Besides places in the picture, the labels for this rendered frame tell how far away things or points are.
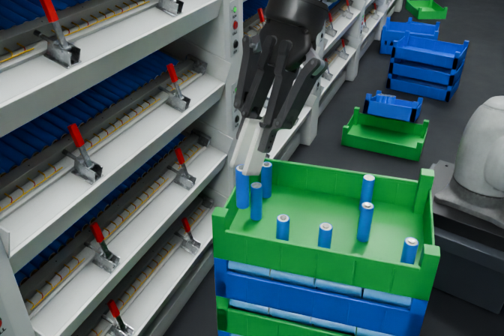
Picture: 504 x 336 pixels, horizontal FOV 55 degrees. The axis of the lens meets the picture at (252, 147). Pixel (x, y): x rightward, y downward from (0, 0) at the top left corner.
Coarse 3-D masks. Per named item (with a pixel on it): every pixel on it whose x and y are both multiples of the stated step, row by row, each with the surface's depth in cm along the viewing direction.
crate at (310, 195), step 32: (288, 192) 83; (320, 192) 83; (352, 192) 82; (384, 192) 80; (416, 192) 77; (224, 224) 67; (256, 224) 76; (352, 224) 76; (384, 224) 76; (416, 224) 76; (224, 256) 70; (256, 256) 68; (288, 256) 66; (320, 256) 65; (352, 256) 63; (384, 256) 70; (416, 256) 70; (384, 288) 64; (416, 288) 63
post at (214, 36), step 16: (224, 0) 99; (240, 0) 106; (224, 16) 101; (240, 16) 108; (192, 32) 106; (208, 32) 104; (224, 32) 102; (240, 32) 110; (208, 48) 106; (224, 48) 104; (240, 48) 111; (240, 64) 113; (224, 96) 110; (208, 112) 114; (224, 112) 112; (240, 112) 120; (224, 128) 115; (224, 176) 122; (224, 192) 125
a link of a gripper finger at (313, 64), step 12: (312, 60) 57; (300, 72) 58; (312, 72) 58; (300, 84) 58; (312, 84) 59; (288, 96) 59; (300, 96) 59; (288, 108) 59; (300, 108) 60; (276, 120) 60; (288, 120) 60
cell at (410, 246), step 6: (408, 240) 64; (414, 240) 63; (408, 246) 63; (414, 246) 63; (402, 252) 65; (408, 252) 64; (414, 252) 63; (402, 258) 65; (408, 258) 64; (414, 258) 64
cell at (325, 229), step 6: (324, 228) 66; (330, 228) 66; (324, 234) 66; (330, 234) 66; (318, 240) 67; (324, 240) 66; (330, 240) 67; (318, 246) 68; (324, 246) 67; (330, 246) 67
